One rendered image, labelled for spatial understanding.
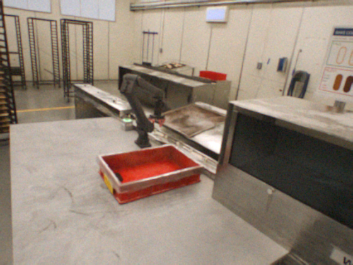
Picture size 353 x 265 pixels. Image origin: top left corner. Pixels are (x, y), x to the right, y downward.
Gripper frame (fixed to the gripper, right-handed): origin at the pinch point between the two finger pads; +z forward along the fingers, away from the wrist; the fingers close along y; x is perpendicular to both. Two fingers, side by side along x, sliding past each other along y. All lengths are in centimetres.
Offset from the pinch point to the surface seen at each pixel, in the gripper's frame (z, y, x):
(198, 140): 1.7, -14.3, 32.4
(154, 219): 13, 53, 78
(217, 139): -0.4, -24.4, 40.8
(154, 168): 11, 29, 42
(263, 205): 0, 21, 106
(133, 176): 12, 44, 44
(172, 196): 12, 36, 68
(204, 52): -74, -369, -328
